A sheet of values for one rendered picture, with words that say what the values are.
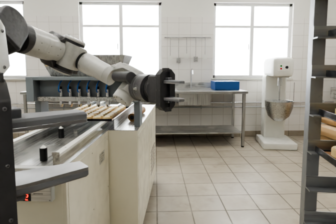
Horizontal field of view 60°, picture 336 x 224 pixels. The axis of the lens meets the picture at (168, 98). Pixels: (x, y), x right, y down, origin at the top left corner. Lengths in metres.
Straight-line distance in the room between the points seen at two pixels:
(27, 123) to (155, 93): 0.63
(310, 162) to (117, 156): 1.38
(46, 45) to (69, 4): 4.42
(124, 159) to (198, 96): 2.78
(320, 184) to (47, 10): 5.10
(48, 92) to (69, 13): 3.38
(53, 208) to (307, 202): 0.98
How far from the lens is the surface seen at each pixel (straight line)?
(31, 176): 0.26
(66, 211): 1.37
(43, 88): 2.12
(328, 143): 0.81
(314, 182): 0.82
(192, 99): 4.54
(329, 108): 0.79
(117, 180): 2.01
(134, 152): 1.93
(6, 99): 0.22
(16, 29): 0.86
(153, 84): 0.85
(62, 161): 1.28
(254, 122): 5.49
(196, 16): 5.22
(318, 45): 0.78
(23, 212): 1.44
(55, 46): 1.02
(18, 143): 1.56
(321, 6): 0.79
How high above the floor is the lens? 1.24
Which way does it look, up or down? 6 degrees down
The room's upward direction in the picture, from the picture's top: straight up
